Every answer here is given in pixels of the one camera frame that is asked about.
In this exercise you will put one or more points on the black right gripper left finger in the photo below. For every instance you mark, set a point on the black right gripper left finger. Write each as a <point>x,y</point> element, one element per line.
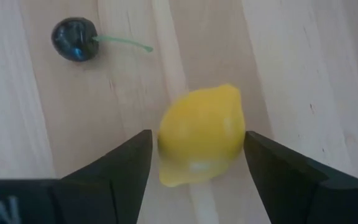
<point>120,186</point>

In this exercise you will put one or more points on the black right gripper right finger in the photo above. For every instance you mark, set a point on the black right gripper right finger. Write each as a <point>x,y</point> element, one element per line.
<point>278,186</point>

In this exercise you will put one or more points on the yellow toy lemon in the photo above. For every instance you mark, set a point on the yellow toy lemon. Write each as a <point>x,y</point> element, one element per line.
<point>200,133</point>

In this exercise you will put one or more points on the dark cherry with green stem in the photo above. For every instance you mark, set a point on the dark cherry with green stem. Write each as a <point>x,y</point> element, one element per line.
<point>73,39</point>

